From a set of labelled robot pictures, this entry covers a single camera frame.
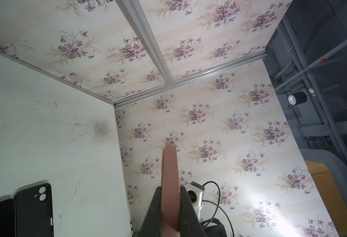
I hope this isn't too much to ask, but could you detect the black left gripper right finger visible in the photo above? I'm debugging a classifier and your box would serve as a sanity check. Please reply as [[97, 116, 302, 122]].
[[179, 186, 207, 237]]

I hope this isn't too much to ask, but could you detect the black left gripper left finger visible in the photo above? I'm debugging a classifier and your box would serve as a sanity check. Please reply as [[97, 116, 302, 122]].
[[137, 187, 162, 237]]

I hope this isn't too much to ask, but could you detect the dark phone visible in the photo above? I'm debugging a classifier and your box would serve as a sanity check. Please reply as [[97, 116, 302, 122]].
[[161, 145, 180, 237]]

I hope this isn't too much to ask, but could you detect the black phone case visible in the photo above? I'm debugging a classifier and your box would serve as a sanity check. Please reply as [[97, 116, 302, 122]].
[[14, 183, 54, 237]]

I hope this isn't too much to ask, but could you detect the black phone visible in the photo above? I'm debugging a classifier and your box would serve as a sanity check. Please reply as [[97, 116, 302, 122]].
[[0, 199, 16, 237]]

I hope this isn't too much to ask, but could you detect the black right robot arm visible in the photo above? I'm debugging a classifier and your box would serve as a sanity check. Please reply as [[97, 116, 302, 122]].
[[201, 218, 227, 237]]

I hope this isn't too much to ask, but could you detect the round ceiling spotlight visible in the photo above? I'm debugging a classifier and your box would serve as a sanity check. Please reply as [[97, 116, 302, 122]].
[[288, 91, 308, 106]]

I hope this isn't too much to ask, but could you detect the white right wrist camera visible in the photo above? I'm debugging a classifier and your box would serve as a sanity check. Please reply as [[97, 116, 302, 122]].
[[185, 182, 205, 220]]

